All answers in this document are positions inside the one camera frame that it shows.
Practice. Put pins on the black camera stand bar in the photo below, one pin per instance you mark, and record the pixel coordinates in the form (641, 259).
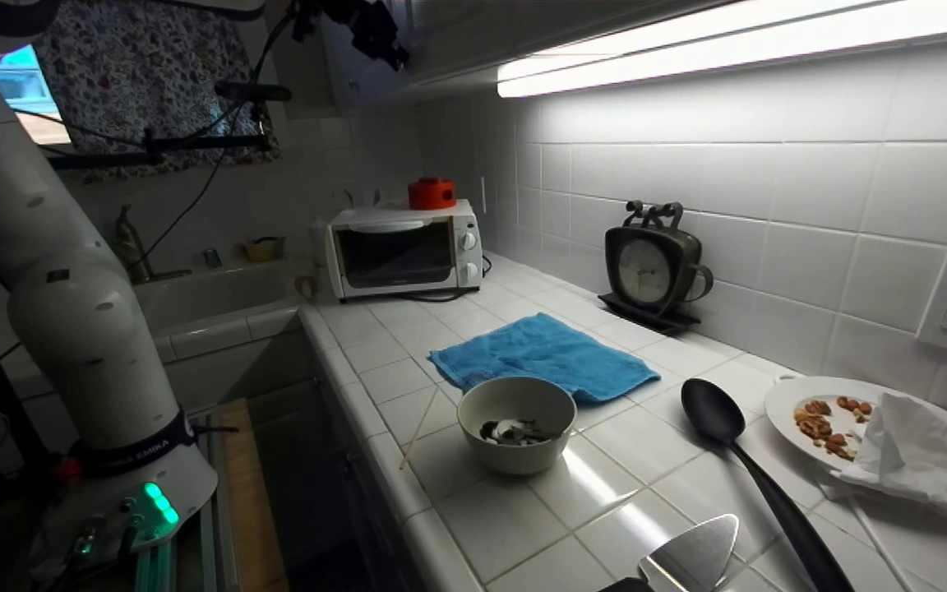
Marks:
(157, 151)

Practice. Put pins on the red pot on oven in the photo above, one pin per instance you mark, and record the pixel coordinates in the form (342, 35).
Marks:
(433, 195)

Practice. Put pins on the yellow sponge holder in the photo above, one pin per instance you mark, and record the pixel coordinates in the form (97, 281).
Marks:
(262, 248)

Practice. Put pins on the white plate with food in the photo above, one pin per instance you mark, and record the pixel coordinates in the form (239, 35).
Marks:
(833, 419)

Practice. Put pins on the blue dish cloth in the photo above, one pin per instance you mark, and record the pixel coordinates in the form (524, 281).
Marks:
(539, 345)

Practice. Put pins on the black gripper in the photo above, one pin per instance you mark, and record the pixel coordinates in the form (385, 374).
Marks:
(368, 24)

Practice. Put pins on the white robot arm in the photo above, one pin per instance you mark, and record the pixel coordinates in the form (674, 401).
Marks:
(80, 320)

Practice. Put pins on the kitchen sink faucet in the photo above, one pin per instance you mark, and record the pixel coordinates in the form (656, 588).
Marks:
(131, 248)

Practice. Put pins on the white toaster oven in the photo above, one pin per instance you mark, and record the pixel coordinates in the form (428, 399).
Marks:
(399, 251)

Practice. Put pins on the black plastic ladle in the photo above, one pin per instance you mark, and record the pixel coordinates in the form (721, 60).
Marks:
(717, 419)

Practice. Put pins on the white ceramic bowl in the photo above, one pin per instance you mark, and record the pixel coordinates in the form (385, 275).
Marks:
(516, 425)

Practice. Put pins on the white crumpled napkin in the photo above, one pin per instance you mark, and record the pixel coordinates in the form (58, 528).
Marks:
(903, 452)

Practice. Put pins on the black kitchen scale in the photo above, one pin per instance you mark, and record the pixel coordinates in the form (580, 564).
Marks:
(656, 268)

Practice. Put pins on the metal spatula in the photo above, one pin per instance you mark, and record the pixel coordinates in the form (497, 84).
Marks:
(694, 561)

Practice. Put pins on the under-cabinet light strip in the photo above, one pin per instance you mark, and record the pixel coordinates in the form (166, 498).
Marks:
(738, 35)

